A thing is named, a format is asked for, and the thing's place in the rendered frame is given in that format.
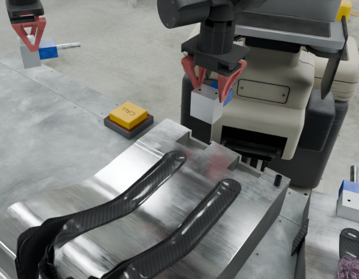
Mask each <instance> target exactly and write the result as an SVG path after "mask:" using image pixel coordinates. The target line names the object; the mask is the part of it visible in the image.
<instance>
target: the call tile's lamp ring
mask: <svg viewBox="0 0 359 279"><path fill-rule="evenodd" d="M147 116H148V117H147V118H146V119H144V120H143V121H141V122H140V123H139V124H137V125H135V126H134V127H133V128H131V129H130V130H129V129H127V128H125V127H123V126H121V125H119V124H118V123H116V122H114V121H112V120H110V119H109V118H110V116H107V117H105V118H104V119H105V120H106V121H108V122H110V123H112V124H114V125H116V126H118V127H119V128H121V129H123V130H125V131H127V132H129V133H130V132H132V131H133V130H135V129H136V128H137V127H139V126H140V125H142V124H143V123H145V122H146V121H148V120H149V119H150V118H152V117H153V116H152V115H150V114H148V113H147Z"/></svg>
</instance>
